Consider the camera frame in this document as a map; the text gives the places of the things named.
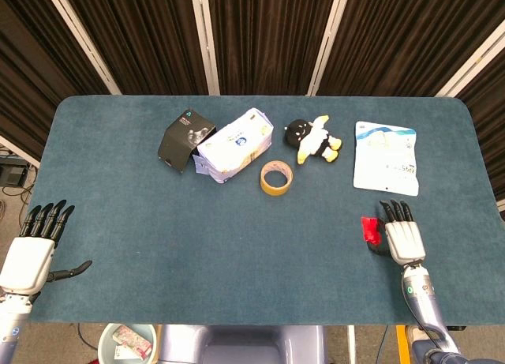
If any small red object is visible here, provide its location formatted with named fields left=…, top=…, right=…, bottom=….
left=361, top=216, right=386, bottom=247

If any white blue mask pouch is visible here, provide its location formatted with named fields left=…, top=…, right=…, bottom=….
left=353, top=121, right=420, bottom=197

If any floral patterned box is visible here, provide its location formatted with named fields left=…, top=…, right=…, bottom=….
left=111, top=325, right=153, bottom=361

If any black cardboard box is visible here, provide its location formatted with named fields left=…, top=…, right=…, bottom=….
left=157, top=109, right=218, bottom=174

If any black yellow plush toy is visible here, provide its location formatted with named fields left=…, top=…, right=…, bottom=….
left=284, top=114, right=343, bottom=167

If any white sneaker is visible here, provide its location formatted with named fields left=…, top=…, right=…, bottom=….
left=406, top=325, right=429, bottom=347

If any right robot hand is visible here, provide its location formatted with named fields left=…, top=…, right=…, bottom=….
left=368, top=199, right=427, bottom=266

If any yellow post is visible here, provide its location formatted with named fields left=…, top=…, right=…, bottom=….
left=395, top=325, right=409, bottom=364

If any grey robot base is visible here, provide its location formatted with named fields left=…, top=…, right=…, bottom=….
left=158, top=324, right=329, bottom=364

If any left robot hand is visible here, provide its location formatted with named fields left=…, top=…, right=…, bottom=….
left=0, top=199, right=93, bottom=296

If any grey plastic bucket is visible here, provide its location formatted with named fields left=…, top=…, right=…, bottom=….
left=97, top=323, right=159, bottom=364

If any dark pleated curtain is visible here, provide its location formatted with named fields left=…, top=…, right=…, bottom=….
left=0, top=0, right=505, bottom=201

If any blue felt table mat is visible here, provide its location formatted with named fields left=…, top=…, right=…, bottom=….
left=16, top=95, right=505, bottom=327

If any yellow tape roll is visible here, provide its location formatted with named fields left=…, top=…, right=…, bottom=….
left=260, top=160, right=294, bottom=198

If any white tissue pack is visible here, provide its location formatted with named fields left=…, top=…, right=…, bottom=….
left=191, top=107, right=274, bottom=185

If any black electronic device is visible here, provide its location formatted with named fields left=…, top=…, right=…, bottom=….
left=0, top=162, right=29, bottom=186

